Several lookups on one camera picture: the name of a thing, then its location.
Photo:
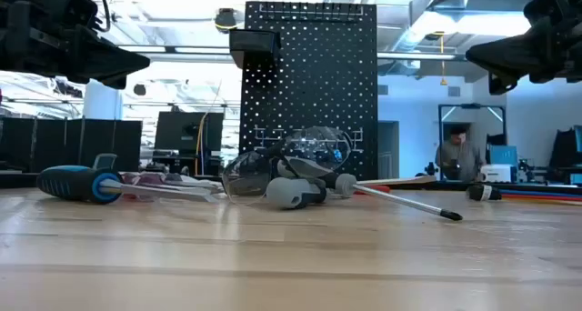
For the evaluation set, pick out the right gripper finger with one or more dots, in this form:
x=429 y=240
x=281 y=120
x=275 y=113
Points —
x=514 y=52
x=500 y=83

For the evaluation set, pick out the white round column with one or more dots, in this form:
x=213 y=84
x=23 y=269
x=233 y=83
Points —
x=102 y=102

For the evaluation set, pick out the round black hanging device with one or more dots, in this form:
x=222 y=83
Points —
x=139 y=89

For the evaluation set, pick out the blue panel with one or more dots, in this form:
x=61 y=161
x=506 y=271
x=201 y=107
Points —
x=502 y=155

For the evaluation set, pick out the grey office chair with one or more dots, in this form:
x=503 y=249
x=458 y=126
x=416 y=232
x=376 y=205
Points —
x=105 y=160

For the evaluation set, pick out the black monitor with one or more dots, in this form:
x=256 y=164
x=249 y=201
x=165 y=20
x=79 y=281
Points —
x=182 y=129

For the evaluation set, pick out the person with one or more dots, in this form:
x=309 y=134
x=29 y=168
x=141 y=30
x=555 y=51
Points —
x=457 y=156

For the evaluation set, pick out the white box device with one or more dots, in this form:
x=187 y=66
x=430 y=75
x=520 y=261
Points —
x=498 y=173

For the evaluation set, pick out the black equipment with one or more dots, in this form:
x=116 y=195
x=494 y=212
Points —
x=564 y=149

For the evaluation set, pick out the black cylinder with white label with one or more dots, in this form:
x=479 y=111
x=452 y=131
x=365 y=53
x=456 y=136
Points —
x=475 y=193

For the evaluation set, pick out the blue strip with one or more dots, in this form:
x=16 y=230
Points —
x=554 y=192

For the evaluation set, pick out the black ceiling spotlight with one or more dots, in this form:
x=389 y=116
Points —
x=225 y=19

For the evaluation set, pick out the red strip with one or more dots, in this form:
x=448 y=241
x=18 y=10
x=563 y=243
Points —
x=554 y=196

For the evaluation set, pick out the white work glove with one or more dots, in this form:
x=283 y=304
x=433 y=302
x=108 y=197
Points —
x=200 y=180

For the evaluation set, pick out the grey door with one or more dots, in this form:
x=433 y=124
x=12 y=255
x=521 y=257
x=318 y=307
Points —
x=388 y=152

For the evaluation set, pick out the flat tan strip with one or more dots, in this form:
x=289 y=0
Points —
x=404 y=180

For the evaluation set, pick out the black plastic bin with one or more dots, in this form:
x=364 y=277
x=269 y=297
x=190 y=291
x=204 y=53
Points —
x=252 y=45

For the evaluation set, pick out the black pegboard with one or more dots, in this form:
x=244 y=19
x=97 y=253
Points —
x=318 y=83

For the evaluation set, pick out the black metal frame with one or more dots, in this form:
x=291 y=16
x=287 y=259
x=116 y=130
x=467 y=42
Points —
x=470 y=105

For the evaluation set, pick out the black partition wall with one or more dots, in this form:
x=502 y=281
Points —
x=50 y=143

